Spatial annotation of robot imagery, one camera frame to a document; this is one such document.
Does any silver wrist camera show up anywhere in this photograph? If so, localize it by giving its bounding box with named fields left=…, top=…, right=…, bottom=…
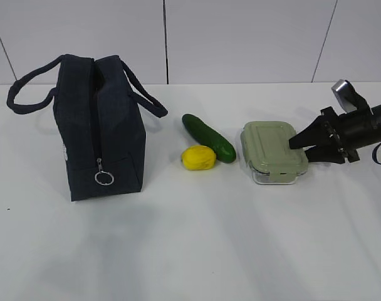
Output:
left=331, top=79, right=357, bottom=113

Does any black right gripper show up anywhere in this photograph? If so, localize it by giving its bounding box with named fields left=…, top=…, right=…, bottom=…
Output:
left=289, top=107, right=373, bottom=164

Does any yellow lemon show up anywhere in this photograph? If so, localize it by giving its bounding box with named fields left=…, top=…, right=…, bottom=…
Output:
left=181, top=145, right=216, bottom=171

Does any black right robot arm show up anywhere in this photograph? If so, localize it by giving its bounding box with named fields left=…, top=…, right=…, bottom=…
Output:
left=289, top=105, right=381, bottom=164

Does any green cucumber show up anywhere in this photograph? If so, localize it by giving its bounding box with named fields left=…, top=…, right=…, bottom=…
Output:
left=182, top=114, right=236, bottom=164

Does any dark navy lunch bag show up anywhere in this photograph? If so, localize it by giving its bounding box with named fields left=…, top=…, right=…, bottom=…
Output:
left=6, top=54, right=168, bottom=201

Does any glass container green lid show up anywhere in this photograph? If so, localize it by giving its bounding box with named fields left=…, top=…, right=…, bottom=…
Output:
left=240, top=121, right=308, bottom=185

